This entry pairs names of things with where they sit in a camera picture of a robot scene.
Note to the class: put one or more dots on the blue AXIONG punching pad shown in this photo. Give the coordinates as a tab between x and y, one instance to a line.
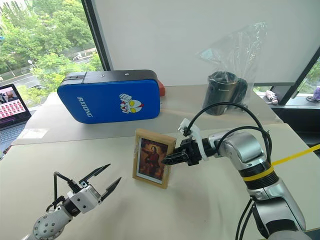
107	100

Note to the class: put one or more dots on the dark side cabinet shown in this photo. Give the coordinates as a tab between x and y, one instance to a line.
300	122

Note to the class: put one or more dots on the beige cardboard sheet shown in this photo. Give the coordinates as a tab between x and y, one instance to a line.
180	120

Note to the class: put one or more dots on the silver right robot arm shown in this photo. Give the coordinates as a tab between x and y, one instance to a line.
252	155

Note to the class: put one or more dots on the pink folded umbrella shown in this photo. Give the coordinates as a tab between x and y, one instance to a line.
272	96

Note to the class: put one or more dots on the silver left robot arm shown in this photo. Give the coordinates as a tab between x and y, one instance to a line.
47	225

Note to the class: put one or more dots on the black cylinder appliance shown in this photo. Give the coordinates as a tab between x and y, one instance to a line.
220	95

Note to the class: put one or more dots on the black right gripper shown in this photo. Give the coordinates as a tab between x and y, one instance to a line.
192	152

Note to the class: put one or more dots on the black cylinder in plastic bag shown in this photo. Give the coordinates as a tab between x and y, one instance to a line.
240	50

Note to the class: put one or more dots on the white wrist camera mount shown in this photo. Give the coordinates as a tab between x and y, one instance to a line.
198	140
83	200

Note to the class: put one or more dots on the laptop computer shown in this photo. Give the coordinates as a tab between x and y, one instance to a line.
11	112

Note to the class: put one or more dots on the black slanted window frame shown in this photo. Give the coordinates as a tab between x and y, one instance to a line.
297	75

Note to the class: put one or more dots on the red box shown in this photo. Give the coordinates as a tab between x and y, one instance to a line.
162	87

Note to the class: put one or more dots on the wooden picture frame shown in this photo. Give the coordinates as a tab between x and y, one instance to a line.
152	160

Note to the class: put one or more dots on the black window frame post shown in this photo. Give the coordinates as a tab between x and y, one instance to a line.
96	35

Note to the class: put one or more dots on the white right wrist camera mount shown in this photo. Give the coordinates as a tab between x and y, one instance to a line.
198	140

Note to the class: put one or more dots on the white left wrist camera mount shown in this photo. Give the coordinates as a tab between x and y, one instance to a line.
83	200

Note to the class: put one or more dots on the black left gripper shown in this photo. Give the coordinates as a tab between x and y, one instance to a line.
84	184

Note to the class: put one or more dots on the purple object on sill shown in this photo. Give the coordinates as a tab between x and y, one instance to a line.
317	93

